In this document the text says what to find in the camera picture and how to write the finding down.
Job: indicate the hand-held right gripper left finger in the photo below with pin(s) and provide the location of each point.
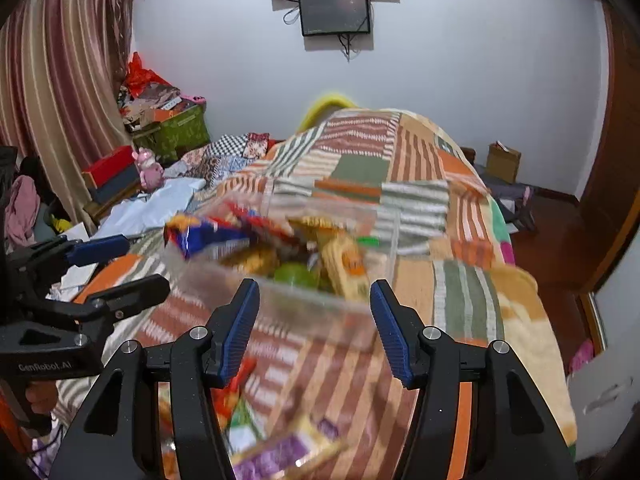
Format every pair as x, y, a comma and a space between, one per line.
240, 330

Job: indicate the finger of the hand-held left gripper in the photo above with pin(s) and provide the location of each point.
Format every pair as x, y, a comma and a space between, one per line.
135, 290
100, 250

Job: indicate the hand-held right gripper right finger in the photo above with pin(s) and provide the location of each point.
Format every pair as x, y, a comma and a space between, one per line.
392, 335

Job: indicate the orange chip packet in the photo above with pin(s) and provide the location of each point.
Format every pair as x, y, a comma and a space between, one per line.
235, 400

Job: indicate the yellow cracker packet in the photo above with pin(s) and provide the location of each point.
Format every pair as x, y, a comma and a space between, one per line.
252, 260

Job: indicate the clear plastic container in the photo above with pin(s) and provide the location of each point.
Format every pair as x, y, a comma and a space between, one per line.
320, 310

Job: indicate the lime green snack packet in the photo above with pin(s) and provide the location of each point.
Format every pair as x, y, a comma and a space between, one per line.
295, 276

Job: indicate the blue potato chip packet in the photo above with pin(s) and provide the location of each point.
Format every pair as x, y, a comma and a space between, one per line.
197, 235

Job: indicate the yellow cake packet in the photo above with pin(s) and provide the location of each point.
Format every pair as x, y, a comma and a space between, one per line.
345, 265

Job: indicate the green snack wrapper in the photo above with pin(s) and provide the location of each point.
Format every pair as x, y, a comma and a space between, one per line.
370, 241

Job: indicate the red snack packet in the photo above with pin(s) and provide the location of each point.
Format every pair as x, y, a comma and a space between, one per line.
260, 225

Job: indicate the yellow noodle snack packet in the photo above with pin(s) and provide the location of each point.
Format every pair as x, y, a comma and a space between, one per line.
315, 224

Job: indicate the purple snack packet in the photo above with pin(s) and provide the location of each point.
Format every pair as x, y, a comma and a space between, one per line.
285, 452

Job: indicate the grey box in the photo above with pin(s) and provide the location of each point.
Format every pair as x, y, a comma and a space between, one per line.
117, 187

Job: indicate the red box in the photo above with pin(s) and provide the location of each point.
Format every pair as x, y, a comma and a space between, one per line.
107, 165

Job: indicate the pink clothing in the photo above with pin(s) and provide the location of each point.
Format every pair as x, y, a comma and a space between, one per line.
22, 207

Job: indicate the pink rabbit toy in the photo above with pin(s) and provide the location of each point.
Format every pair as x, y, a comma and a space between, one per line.
149, 170

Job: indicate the striped patchwork blanket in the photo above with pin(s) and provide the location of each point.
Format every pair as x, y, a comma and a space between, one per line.
425, 200

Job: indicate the green fabric storage box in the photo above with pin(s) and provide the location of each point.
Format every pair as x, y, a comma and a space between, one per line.
180, 132

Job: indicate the pile of cardboard scraps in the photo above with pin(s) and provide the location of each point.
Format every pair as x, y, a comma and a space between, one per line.
155, 105

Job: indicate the checkered patchwork quilt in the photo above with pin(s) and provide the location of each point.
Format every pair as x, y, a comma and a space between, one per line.
225, 157

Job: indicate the striped brown curtain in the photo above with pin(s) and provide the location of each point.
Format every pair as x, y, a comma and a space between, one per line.
55, 85

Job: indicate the pink box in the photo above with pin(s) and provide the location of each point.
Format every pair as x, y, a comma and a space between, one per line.
194, 97

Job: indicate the dark clothes pile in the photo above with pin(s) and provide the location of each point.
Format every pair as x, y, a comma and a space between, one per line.
520, 207

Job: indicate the red plastic bag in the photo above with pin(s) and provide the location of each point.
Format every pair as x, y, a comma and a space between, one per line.
142, 72

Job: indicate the small cardboard box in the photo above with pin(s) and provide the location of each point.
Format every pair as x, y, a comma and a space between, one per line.
502, 162

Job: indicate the yellow foam tube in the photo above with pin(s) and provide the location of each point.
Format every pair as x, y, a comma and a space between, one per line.
320, 105

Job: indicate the brown wooden door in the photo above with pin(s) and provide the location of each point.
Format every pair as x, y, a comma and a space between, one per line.
617, 135

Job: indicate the small black wall monitor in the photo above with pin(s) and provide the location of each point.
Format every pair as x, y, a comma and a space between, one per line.
335, 12

